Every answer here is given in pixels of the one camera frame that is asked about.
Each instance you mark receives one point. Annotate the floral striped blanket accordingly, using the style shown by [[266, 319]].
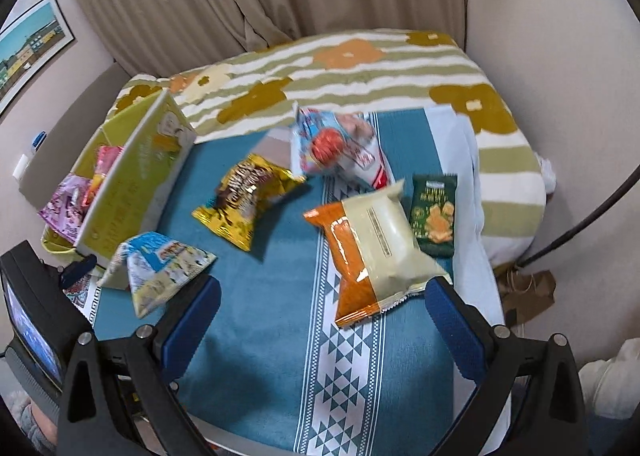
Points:
[[375, 76]]

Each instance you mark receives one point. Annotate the white cloth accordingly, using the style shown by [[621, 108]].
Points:
[[612, 381]]

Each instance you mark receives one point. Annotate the dark green snack packet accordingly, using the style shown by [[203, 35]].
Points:
[[434, 216]]

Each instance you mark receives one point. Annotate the blue and white bottle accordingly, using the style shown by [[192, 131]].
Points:
[[39, 139]]

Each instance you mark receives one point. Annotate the gold snack bag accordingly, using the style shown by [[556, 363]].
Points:
[[245, 201]]

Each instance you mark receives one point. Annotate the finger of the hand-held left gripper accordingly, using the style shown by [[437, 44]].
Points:
[[80, 270]]

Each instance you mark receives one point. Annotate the green cardboard box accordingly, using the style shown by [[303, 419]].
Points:
[[135, 196]]

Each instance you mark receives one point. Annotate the orange and cream snack bag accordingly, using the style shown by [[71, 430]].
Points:
[[380, 246]]

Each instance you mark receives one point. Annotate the grey padded headboard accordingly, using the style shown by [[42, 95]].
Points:
[[65, 126]]

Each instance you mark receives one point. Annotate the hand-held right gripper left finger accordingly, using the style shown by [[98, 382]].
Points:
[[192, 326]]

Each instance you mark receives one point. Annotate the white grey snack packet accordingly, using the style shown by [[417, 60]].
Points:
[[275, 151]]

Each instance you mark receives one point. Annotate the light blue snack bag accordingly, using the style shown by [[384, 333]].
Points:
[[335, 146]]

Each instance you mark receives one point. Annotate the brown paper bag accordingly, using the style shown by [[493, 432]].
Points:
[[530, 293]]

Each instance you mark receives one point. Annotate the framed wall picture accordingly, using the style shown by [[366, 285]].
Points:
[[25, 51]]

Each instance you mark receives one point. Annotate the purple snack bag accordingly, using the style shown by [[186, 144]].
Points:
[[65, 206]]

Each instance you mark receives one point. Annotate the white wall switch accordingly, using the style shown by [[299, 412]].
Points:
[[21, 167]]

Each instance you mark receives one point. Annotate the grey fuzzy slipper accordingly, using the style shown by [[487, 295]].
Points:
[[32, 426]]

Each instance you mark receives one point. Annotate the teal patterned tablecloth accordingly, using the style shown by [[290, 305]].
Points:
[[280, 286]]

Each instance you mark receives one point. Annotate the blue white yellow snack bag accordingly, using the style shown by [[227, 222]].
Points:
[[155, 271]]

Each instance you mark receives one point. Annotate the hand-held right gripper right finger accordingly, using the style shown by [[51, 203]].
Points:
[[455, 331]]

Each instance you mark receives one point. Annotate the pink red snack bag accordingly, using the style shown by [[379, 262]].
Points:
[[102, 171]]

